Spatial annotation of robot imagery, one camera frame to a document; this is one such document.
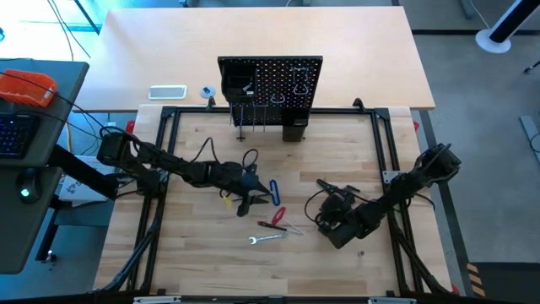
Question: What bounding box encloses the orange case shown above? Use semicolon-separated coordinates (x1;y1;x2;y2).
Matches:
0;68;59;109

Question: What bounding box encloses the black computer mouse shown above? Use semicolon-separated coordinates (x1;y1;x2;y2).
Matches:
15;166;42;205

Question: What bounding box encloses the blue T-handle hex key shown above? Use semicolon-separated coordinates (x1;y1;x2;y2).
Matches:
268;178;282;208

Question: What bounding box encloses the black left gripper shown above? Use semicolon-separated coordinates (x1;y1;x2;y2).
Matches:
210;160;273;217

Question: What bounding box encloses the black white floor stand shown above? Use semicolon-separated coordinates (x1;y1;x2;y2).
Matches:
474;0;540;55

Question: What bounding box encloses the large silver combination wrench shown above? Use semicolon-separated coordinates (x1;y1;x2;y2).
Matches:
247;231;290;246

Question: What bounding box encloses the tall black pegboard bin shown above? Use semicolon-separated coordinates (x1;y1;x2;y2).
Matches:
281;108;310;143

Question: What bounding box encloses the grey floor rail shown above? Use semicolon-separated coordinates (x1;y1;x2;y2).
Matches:
519;114;540;166

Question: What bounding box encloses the black screwdriver red cap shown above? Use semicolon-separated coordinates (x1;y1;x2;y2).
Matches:
256;220;289;232

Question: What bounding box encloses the light wooden desk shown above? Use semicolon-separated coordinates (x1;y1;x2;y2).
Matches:
74;5;437;113

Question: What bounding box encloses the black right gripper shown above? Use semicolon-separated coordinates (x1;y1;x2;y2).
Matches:
316;193;365;250

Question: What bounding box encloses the grey side desk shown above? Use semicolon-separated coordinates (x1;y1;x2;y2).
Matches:
0;57;91;275

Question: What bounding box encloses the large wire loop hook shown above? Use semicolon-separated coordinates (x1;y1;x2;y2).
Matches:
292;66;310;96

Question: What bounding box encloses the black perforated pegboard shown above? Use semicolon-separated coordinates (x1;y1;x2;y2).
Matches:
217;55;325;143

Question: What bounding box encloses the silver metal bracket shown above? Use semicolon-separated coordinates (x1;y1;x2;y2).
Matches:
367;296;418;304
132;295;183;304

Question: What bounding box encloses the black keyboard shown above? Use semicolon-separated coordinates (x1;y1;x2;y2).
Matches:
0;112;40;160

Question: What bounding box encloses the large black pegboard bin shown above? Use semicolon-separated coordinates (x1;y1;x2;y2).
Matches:
220;58;258;105

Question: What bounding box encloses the black aluminium table frame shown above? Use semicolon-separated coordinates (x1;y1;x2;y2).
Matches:
95;96;456;299

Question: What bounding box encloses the white rectangular device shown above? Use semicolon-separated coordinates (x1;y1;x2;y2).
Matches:
148;84;188;101

